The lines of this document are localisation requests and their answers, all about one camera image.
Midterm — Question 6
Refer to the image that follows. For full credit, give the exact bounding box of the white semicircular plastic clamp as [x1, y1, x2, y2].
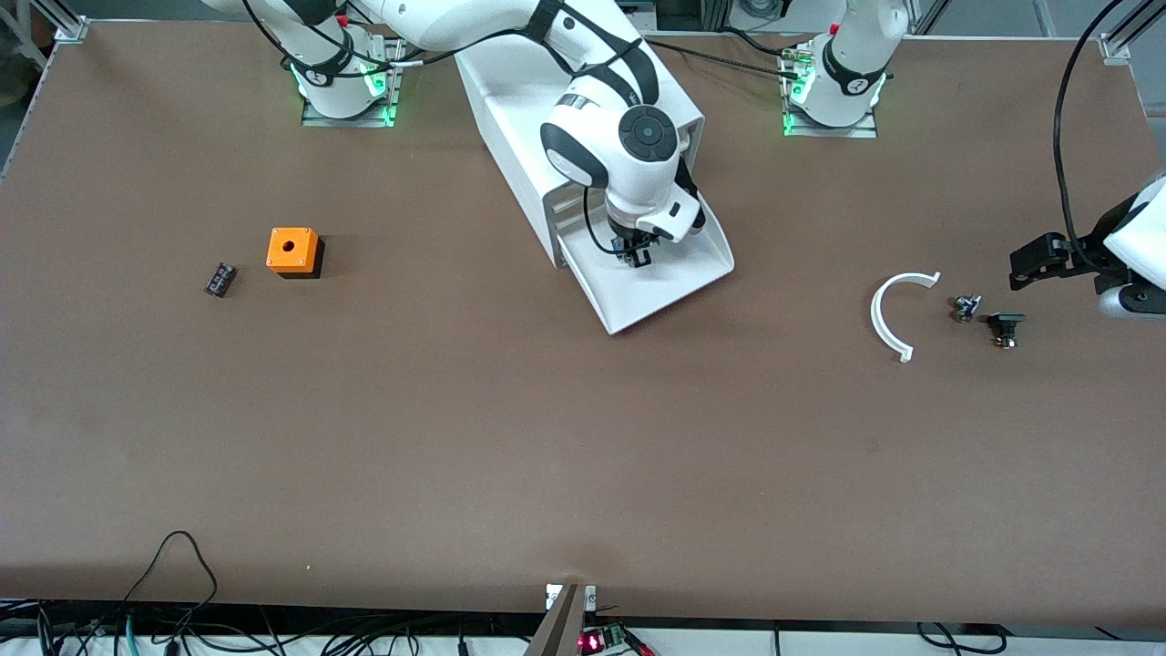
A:
[870, 271, 942, 364]

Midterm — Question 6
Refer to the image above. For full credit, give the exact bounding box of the aluminium profile corner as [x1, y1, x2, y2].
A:
[1098, 0, 1166, 65]
[27, 0, 89, 42]

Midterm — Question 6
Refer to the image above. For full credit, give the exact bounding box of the orange box with hole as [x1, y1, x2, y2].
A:
[266, 227, 325, 280]

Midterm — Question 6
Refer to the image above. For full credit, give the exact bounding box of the circuit board with red light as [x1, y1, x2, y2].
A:
[578, 624, 657, 656]

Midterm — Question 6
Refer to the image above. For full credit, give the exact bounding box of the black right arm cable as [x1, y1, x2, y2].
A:
[239, 0, 657, 258]

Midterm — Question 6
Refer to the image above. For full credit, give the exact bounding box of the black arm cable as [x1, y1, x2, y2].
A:
[1054, 0, 1130, 270]
[239, 0, 657, 258]

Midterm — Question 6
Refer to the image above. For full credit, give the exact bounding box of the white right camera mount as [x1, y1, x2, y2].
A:
[635, 182, 707, 244]

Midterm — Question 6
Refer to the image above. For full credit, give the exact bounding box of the black push button switch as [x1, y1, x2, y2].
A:
[987, 312, 1028, 350]

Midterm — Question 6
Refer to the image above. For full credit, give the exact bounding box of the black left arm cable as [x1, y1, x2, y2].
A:
[1054, 0, 1130, 270]

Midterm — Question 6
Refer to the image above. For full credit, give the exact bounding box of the black cable on table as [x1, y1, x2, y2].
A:
[642, 36, 803, 83]

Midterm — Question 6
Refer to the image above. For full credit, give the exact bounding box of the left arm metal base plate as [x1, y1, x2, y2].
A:
[781, 41, 880, 139]

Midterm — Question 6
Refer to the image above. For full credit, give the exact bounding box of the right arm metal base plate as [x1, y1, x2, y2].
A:
[301, 36, 403, 128]

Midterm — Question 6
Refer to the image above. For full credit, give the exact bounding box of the grey post with brackets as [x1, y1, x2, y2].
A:
[524, 583, 598, 656]

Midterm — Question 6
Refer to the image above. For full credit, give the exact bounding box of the black cable loop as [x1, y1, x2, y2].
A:
[915, 622, 1007, 655]

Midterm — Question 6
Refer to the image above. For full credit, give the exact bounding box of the tangled black cable bundle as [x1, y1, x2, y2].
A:
[0, 600, 538, 656]

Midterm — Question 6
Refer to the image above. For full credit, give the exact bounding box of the thin black looped cable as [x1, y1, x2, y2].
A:
[118, 530, 220, 630]

